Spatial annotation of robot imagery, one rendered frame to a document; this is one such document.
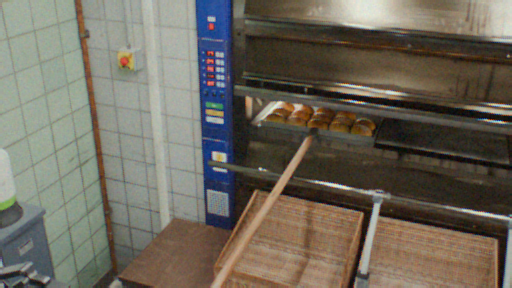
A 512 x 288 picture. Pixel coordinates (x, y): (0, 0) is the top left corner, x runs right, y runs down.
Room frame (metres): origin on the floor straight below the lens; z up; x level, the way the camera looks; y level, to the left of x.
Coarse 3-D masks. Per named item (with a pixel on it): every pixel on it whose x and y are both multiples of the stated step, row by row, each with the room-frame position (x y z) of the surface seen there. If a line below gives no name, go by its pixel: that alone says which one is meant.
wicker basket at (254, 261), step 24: (264, 192) 2.19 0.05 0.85; (288, 216) 2.12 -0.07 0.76; (312, 216) 2.09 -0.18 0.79; (360, 216) 2.01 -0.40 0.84; (264, 240) 2.12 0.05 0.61; (288, 240) 2.09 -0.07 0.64; (312, 240) 2.06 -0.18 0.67; (336, 240) 2.02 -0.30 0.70; (216, 264) 1.78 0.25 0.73; (240, 264) 1.96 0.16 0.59; (264, 264) 1.97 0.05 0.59; (288, 264) 1.97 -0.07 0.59; (312, 264) 1.97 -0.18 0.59; (336, 264) 1.98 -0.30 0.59
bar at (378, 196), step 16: (272, 176) 1.81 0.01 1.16; (352, 192) 1.70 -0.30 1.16; (368, 192) 1.69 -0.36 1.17; (384, 192) 1.68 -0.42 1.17; (432, 208) 1.60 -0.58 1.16; (448, 208) 1.59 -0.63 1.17; (464, 208) 1.58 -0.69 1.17; (368, 240) 1.57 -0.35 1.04; (368, 256) 1.52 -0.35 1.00; (368, 272) 1.49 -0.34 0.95
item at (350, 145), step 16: (256, 128) 2.24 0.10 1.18; (272, 128) 2.24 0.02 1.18; (320, 144) 2.13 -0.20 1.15; (336, 144) 2.11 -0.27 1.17; (352, 144) 2.08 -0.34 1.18; (368, 144) 2.08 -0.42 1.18; (384, 144) 2.09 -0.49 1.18; (416, 160) 1.99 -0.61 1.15; (432, 160) 1.97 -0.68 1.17; (448, 160) 1.95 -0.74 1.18; (464, 160) 1.95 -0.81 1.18; (480, 160) 1.95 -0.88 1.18; (496, 176) 1.88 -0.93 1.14
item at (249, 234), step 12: (300, 156) 1.91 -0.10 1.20; (288, 168) 1.80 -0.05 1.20; (276, 192) 1.63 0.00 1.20; (264, 204) 1.55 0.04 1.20; (264, 216) 1.49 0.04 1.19; (252, 228) 1.40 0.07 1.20; (240, 240) 1.34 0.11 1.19; (240, 252) 1.29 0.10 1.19; (228, 264) 1.23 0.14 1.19; (228, 276) 1.19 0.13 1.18
